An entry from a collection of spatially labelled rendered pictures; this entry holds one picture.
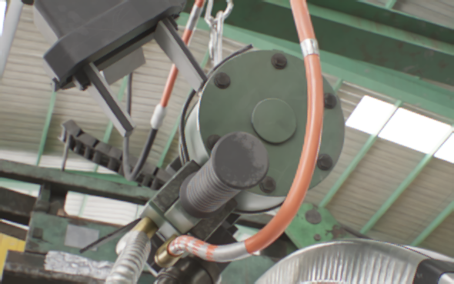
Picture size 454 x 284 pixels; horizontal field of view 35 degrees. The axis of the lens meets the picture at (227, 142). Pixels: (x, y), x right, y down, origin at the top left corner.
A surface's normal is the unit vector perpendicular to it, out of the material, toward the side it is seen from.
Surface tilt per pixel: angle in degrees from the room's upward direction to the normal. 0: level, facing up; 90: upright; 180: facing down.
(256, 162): 115
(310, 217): 90
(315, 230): 90
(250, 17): 180
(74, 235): 90
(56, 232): 90
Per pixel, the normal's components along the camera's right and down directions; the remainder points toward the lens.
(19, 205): 0.54, -0.55
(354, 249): -0.95, -0.21
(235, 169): 0.23, -0.26
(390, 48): 0.00, 0.75
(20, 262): 0.33, -0.62
